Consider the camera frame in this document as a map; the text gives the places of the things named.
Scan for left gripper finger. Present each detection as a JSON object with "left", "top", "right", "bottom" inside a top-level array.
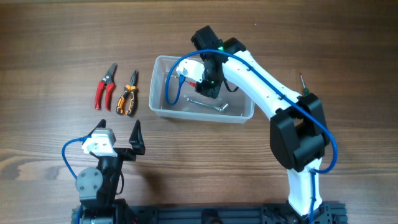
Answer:
[
  {"left": 88, "top": 119, "right": 106, "bottom": 136},
  {"left": 129, "top": 119, "right": 146, "bottom": 155}
]

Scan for silver socket wrench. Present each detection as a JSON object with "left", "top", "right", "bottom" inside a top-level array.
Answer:
[{"left": 187, "top": 98, "right": 229, "bottom": 113}]

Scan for red handled cutting pliers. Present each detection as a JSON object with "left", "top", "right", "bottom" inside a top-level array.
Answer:
[{"left": 94, "top": 63, "right": 118, "bottom": 111}]

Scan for orange black needle-nose pliers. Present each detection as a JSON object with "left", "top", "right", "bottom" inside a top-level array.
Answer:
[{"left": 116, "top": 70, "right": 139, "bottom": 117}]

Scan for green handled screwdriver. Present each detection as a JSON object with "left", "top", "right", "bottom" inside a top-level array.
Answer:
[{"left": 299, "top": 73, "right": 309, "bottom": 96}]

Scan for red black screwdriver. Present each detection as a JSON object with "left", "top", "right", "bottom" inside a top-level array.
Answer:
[{"left": 172, "top": 75, "right": 197, "bottom": 88}]

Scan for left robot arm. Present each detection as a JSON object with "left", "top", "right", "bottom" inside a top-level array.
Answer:
[{"left": 72, "top": 119, "right": 146, "bottom": 223}]

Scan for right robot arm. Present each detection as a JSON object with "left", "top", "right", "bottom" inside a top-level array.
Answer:
[{"left": 191, "top": 26, "right": 330, "bottom": 218}]

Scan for clear plastic container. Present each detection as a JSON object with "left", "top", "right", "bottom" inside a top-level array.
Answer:
[{"left": 149, "top": 55, "right": 255, "bottom": 123}]

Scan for left blue cable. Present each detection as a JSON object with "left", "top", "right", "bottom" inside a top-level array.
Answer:
[{"left": 61, "top": 136, "right": 92, "bottom": 224}]

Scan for blue cable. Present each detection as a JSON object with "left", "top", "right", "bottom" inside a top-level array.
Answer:
[
  {"left": 61, "top": 136, "right": 92, "bottom": 224},
  {"left": 164, "top": 49, "right": 339, "bottom": 224}
]

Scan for right blue cable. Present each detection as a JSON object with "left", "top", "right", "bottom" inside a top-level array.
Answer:
[{"left": 164, "top": 49, "right": 339, "bottom": 224}]

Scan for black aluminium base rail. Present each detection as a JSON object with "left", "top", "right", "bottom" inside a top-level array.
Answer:
[{"left": 70, "top": 202, "right": 348, "bottom": 224}]

